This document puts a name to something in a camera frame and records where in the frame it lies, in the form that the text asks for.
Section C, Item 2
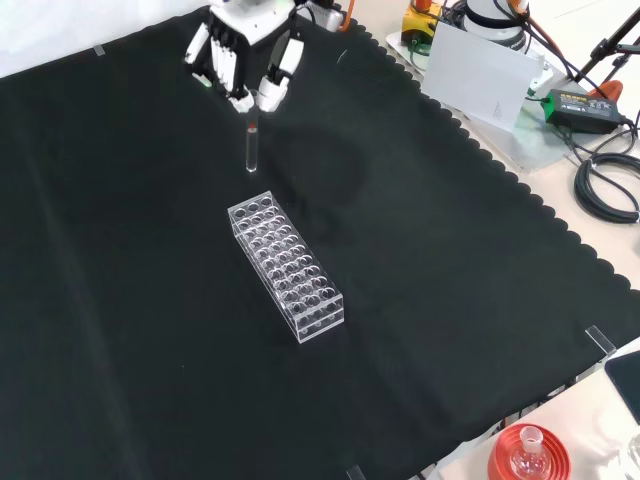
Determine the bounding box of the pale grey board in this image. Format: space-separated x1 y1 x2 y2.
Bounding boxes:
422 21 544 134

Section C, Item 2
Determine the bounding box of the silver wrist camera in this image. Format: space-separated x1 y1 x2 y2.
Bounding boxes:
305 0 350 32

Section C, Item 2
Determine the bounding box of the black bench cloth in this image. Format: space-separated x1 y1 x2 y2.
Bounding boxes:
0 13 640 480

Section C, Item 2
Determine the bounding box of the clear round-bottom flask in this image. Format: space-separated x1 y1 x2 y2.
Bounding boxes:
509 427 550 480

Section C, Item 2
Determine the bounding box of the coiled black cable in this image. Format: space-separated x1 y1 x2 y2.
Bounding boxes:
573 153 640 224

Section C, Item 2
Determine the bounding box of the clear plastic test tube rack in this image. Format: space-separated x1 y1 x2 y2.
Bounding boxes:
227 191 346 345

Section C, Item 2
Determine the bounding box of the green cable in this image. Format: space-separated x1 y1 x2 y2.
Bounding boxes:
407 38 432 72

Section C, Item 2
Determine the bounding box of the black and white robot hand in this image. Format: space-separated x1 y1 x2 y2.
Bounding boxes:
183 0 306 115

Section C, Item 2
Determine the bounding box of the yellow stop button box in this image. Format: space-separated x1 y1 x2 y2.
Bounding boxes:
401 0 445 47

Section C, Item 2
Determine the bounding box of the clear glass test tube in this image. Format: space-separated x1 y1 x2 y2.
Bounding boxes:
244 89 260 175

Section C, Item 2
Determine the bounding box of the orange cable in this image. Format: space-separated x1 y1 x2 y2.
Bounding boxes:
503 0 581 81

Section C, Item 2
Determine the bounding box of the black tripod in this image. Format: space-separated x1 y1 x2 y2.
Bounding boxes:
573 8 640 100

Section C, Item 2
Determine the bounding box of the black power adapter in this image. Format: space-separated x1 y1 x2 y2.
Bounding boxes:
543 88 627 135

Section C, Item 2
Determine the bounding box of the dark flat tablet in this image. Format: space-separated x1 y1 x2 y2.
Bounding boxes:
604 349 640 427

